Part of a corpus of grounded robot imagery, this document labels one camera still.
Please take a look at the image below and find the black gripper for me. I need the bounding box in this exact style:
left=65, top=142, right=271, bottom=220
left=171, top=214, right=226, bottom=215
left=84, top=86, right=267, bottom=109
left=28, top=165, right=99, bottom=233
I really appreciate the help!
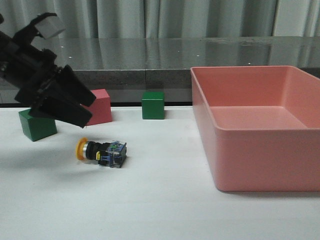
left=0, top=30, right=96, bottom=128

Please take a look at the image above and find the yellow push button switch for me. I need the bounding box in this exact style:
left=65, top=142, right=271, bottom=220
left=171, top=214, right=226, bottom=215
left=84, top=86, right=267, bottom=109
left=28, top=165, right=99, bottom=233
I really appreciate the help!
left=75, top=137, right=127, bottom=168

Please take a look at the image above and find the left green wooden cube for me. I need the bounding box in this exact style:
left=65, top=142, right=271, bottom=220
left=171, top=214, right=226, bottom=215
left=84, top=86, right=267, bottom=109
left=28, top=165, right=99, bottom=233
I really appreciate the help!
left=18, top=109, right=58, bottom=142

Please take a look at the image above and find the green wooden cube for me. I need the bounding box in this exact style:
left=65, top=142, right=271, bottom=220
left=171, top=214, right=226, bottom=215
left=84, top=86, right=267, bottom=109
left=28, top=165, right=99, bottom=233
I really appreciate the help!
left=18, top=109, right=58, bottom=142
left=141, top=91, right=165, bottom=120

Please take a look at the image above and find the pink wooden cube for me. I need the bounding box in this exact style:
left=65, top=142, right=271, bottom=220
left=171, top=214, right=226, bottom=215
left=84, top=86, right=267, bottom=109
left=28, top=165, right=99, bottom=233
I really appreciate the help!
left=83, top=89, right=112, bottom=126

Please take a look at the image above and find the grey curtain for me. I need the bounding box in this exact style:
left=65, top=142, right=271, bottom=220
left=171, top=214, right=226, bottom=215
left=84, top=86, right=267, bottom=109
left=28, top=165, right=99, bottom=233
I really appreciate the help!
left=0, top=0, right=320, bottom=39

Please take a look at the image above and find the right green wooden cube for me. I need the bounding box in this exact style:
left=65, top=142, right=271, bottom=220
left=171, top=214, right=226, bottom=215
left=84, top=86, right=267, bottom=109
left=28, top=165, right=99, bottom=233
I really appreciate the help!
left=141, top=91, right=165, bottom=120

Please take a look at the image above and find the pink plastic bin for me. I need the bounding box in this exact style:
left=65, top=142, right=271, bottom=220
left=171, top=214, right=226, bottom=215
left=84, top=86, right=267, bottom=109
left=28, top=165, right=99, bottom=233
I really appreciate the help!
left=191, top=66, right=320, bottom=192

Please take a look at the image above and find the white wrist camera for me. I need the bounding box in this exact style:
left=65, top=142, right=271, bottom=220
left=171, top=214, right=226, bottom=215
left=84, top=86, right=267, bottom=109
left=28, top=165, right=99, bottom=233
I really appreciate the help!
left=35, top=16, right=66, bottom=39

